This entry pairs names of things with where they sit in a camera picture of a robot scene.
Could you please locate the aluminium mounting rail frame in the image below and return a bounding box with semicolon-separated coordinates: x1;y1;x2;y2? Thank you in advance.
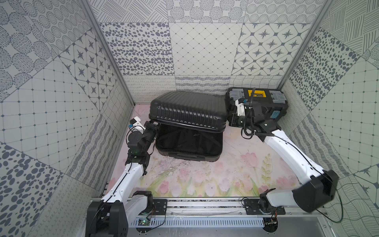
85;195;326;229

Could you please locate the black ribbed hard-shell suitcase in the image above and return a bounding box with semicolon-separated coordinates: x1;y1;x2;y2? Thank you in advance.
149;91;228;162

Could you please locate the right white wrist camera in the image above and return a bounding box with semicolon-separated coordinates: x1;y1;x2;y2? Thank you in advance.
235;98;247;117

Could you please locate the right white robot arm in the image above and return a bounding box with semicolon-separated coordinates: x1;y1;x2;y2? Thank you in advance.
226;87;339;214

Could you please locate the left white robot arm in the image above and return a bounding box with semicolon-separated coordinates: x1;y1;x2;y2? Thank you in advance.
85;118;159;237

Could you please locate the floral pink table mat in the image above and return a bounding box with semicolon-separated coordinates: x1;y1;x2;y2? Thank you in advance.
105;103;300;198

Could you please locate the black toolbox with yellow label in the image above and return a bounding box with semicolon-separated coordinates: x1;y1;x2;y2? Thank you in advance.
226;87;289;121

